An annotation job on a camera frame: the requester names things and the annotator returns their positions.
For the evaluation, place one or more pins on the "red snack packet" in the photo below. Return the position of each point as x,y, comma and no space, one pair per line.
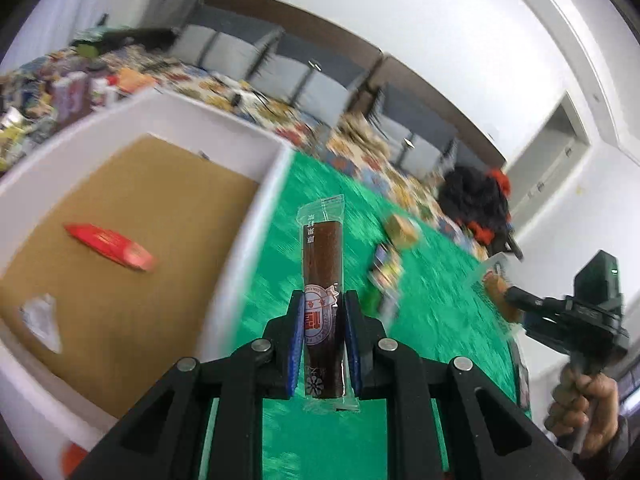
112,245

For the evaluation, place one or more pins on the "grey pillow centre left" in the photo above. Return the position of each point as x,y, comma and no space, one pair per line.
314,80

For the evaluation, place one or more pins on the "dark chocolate bar packet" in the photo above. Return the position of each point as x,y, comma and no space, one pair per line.
385,271

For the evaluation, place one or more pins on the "long clear snack packet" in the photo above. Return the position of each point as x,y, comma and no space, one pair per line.
388,307

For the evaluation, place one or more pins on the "grey pillow centre right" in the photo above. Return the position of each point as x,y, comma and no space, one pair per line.
416,135

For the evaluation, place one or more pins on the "grey pillow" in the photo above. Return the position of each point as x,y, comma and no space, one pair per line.
314,80
223,42
416,135

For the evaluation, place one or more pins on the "right hand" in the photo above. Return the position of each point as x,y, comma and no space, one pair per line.
581,401

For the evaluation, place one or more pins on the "white storage box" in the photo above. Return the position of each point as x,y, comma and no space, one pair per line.
139,168

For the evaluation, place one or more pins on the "grey pillow far left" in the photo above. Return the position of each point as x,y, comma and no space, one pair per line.
223,42

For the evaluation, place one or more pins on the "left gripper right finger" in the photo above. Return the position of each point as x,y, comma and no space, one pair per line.
444,420

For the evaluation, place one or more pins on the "green patterned cloth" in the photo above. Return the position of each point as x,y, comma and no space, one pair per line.
441,315

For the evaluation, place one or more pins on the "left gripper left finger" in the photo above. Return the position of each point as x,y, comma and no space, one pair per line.
204,420

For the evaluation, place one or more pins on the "orange snack clear wrapper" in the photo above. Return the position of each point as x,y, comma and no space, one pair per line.
493,277

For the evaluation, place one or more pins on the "yellow cake clear wrapper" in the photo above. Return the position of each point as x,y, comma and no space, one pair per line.
403,232

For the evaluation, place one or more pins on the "black and orange jacket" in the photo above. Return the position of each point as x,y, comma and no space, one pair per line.
478,202

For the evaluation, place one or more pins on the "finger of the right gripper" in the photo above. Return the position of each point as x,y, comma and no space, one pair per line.
522,300

